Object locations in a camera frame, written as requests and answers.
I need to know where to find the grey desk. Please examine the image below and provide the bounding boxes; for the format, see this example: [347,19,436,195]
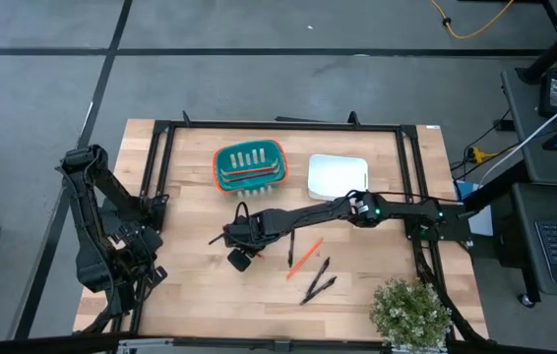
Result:
[499,58,557,189]

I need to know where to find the small green potted plant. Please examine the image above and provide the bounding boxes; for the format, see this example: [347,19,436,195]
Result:
[369,277,453,354]

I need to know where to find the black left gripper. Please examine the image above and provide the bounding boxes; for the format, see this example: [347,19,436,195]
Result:
[105,223,169,301]

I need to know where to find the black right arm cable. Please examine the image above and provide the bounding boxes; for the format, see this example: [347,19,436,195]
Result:
[235,200,251,225]

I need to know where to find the teal basket orange rim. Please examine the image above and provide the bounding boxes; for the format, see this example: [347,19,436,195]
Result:
[212,139,289,199]

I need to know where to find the black stand legs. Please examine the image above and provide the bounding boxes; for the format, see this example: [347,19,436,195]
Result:
[514,0,557,86]

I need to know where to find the yellow extension cord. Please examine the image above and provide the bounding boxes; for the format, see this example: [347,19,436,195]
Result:
[429,0,515,40]

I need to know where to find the black metal table frame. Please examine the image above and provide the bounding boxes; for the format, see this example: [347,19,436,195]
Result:
[74,110,491,354]

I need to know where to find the yellow plug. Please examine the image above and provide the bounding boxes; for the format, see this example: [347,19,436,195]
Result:
[464,146,500,165]

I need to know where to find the white cable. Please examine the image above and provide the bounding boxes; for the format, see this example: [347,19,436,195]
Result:
[477,86,557,186]

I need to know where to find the white plastic bin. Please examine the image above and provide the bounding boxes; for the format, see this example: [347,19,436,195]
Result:
[306,152,370,203]

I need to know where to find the black power adapter cable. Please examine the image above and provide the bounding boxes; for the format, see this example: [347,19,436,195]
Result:
[448,108,519,181]

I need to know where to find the white and blue box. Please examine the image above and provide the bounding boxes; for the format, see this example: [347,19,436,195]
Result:
[453,178,495,237]

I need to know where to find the black wheeled cart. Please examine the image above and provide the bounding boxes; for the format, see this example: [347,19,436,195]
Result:
[463,161,557,309]

